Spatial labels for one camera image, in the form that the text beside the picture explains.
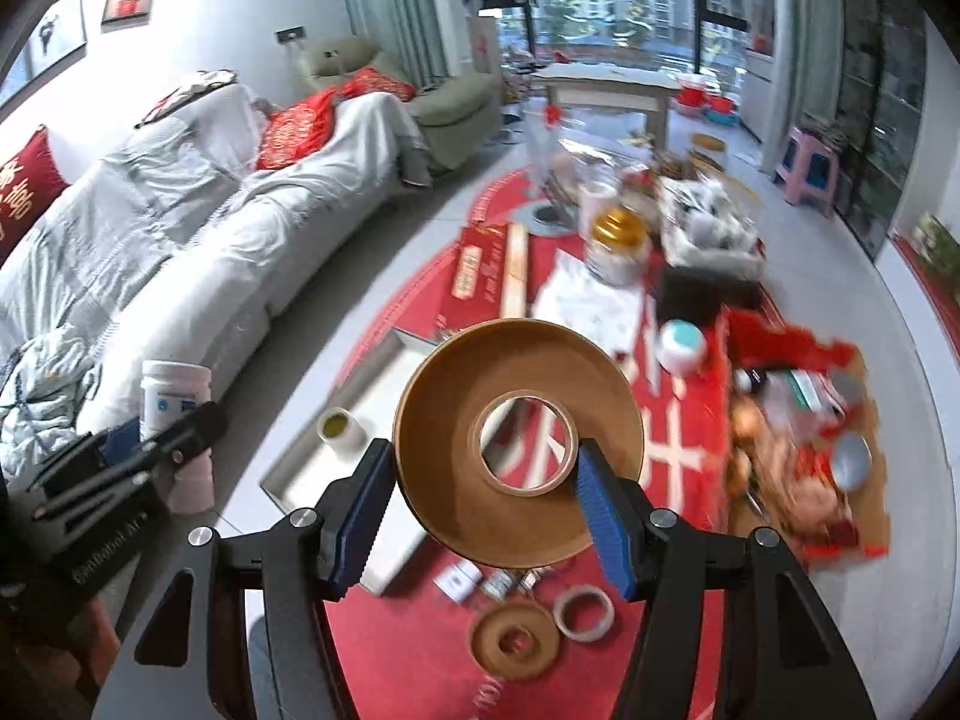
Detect white plastic bottle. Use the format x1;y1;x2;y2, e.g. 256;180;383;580
140;359;215;515

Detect white tape roll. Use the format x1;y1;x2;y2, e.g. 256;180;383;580
551;585;615;644

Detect small brown tape spool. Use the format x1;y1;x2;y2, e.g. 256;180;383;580
467;600;562;681

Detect large brown tape spool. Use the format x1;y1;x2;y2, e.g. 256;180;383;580
394;319;644;569

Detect small white yellow-lidded jar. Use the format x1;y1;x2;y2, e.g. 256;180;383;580
317;406;368;457

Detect left hand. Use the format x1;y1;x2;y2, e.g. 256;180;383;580
14;598;121;704

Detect red cardboard gift box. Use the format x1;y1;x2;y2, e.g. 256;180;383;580
721;307;892;567

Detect round red rug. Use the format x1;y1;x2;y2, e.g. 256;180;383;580
320;164;790;720

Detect grey covered sofa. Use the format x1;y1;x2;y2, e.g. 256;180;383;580
2;83;428;478

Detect white teal round container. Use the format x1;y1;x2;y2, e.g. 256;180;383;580
656;319;708;377

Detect red embroidered pillow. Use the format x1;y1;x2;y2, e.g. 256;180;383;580
0;125;70;263

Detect white paper sheet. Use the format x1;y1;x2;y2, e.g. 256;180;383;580
532;250;644;358

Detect gold lidded glass jar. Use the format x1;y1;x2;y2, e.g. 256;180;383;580
586;205;651;288

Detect red cushion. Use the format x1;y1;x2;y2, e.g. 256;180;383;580
257;88;335;171

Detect red flat packet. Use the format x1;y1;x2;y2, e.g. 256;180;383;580
436;224;508;338

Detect long wooden box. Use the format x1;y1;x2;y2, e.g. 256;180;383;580
500;223;529;319

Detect pink plastic stool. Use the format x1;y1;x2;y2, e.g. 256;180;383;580
775;127;839;216

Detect green armchair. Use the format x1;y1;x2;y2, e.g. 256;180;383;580
295;36;503;174

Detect white coffee table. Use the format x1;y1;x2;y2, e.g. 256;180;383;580
532;62;680;148

